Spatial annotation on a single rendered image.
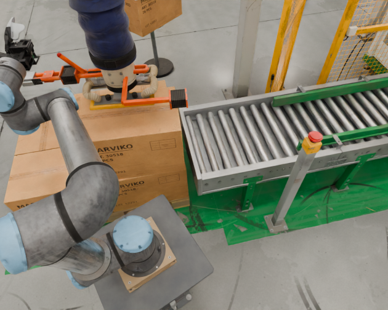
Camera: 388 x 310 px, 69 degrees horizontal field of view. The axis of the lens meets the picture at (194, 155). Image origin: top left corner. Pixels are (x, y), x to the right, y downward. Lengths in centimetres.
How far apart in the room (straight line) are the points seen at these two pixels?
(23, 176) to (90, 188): 166
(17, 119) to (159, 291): 91
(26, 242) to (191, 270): 94
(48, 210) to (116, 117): 121
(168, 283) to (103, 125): 94
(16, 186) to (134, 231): 123
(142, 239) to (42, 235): 60
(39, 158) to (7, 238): 171
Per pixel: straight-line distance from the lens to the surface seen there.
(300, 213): 250
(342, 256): 246
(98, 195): 63
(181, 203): 235
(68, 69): 168
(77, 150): 77
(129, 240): 116
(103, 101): 160
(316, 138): 155
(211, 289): 219
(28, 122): 112
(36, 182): 219
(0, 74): 108
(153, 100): 136
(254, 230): 235
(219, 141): 209
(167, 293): 142
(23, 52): 120
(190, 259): 145
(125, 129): 169
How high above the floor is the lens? 213
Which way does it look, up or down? 52 degrees down
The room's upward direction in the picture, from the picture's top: 3 degrees counter-clockwise
